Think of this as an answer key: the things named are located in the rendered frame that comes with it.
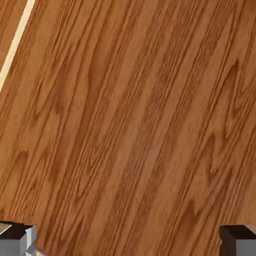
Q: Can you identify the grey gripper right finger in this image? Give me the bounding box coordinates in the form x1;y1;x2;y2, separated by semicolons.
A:
219;224;256;256

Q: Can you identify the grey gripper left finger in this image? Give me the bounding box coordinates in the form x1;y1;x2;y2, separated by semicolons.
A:
0;221;47;256

